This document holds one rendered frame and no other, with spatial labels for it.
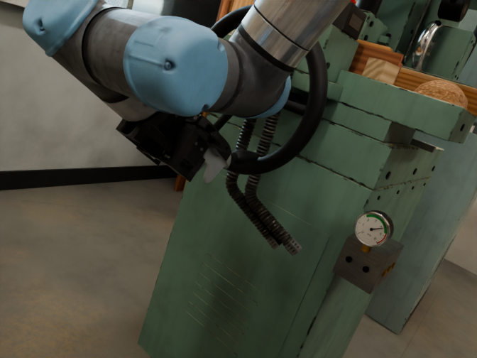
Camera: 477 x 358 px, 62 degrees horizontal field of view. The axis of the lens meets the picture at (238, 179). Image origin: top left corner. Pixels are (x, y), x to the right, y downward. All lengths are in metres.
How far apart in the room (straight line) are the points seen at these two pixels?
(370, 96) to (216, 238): 0.48
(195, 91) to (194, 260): 0.76
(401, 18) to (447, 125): 0.39
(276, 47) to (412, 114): 0.41
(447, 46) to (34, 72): 1.52
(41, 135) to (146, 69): 1.71
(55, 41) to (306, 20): 0.23
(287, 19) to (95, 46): 0.18
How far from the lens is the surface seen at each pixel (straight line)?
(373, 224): 0.73
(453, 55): 1.10
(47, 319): 1.34
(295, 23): 0.41
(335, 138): 0.82
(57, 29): 0.40
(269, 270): 0.92
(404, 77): 0.95
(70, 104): 2.03
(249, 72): 0.41
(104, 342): 1.29
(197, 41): 0.32
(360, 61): 0.89
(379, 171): 0.79
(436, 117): 0.77
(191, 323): 1.11
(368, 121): 0.80
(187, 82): 0.32
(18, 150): 2.00
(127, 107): 0.46
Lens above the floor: 0.86
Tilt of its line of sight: 16 degrees down
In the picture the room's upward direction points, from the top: 19 degrees clockwise
